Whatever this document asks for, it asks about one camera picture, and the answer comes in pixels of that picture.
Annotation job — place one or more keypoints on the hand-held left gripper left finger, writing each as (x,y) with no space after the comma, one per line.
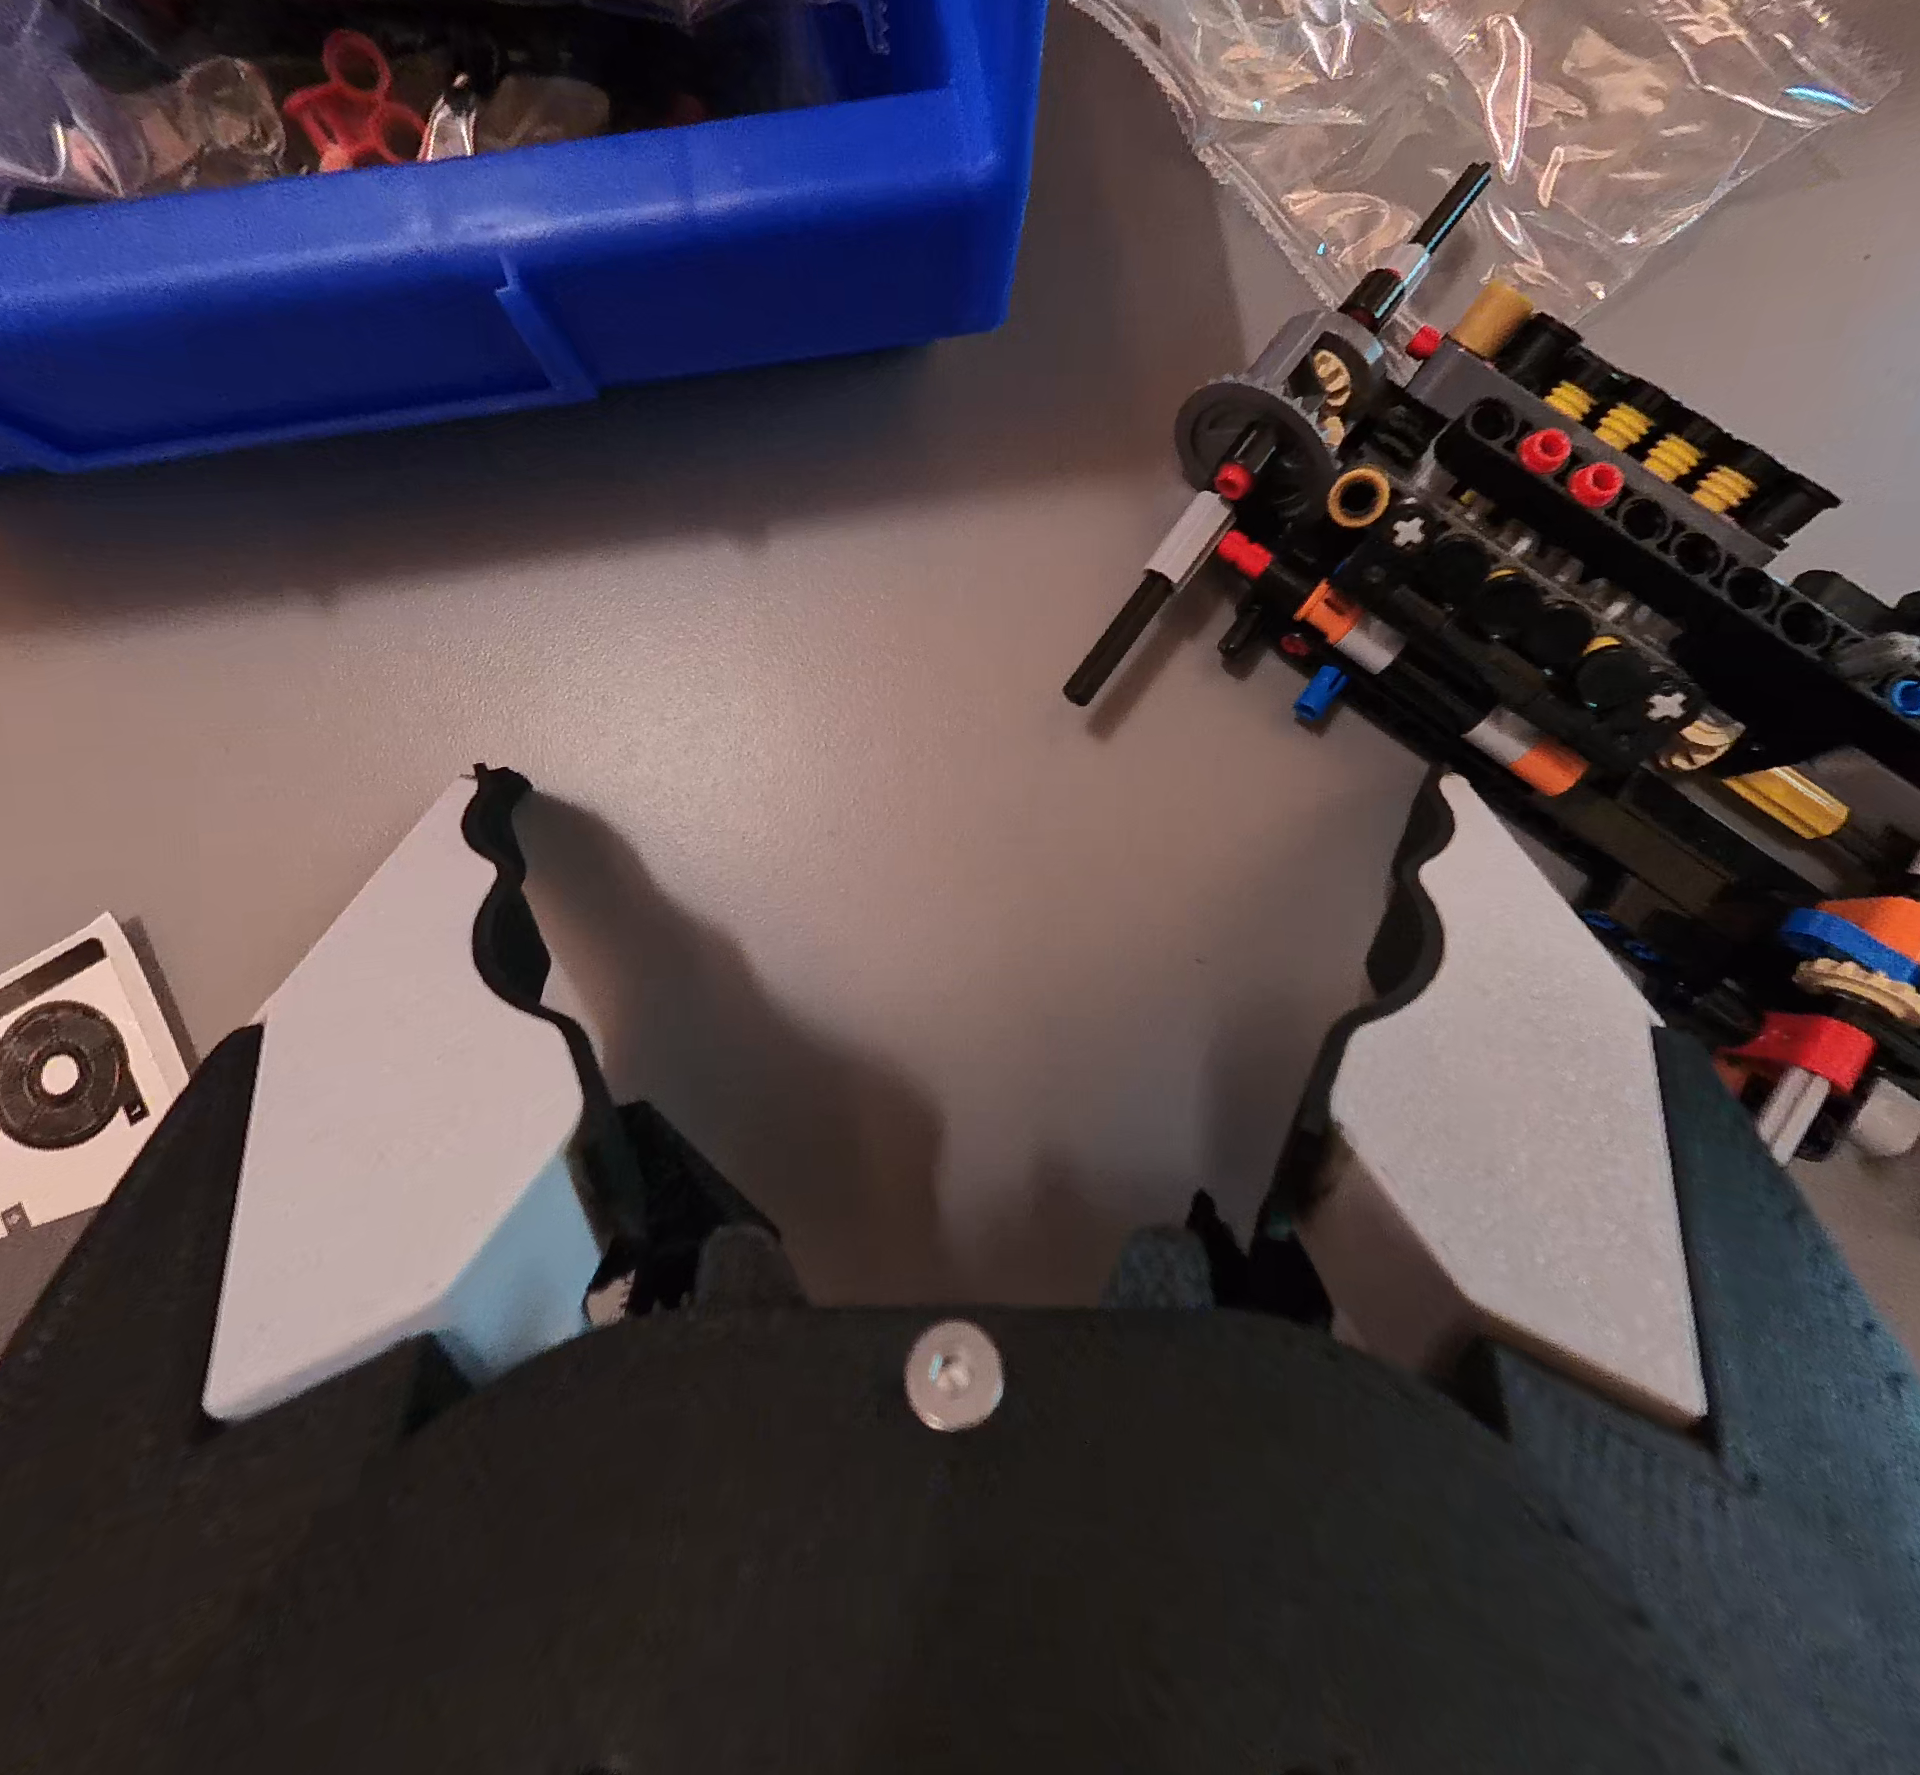
(391,1101)

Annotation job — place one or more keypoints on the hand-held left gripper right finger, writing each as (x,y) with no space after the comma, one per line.
(1529,1145)

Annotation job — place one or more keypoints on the black technic brick assembly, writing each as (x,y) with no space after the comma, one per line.
(1574,560)

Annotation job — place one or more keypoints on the black and white printed card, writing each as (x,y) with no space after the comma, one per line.
(76,995)

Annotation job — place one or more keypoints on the clear empty plastic bag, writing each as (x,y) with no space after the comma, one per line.
(1499,49)

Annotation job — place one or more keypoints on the blue plastic bin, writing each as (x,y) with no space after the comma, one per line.
(600,259)

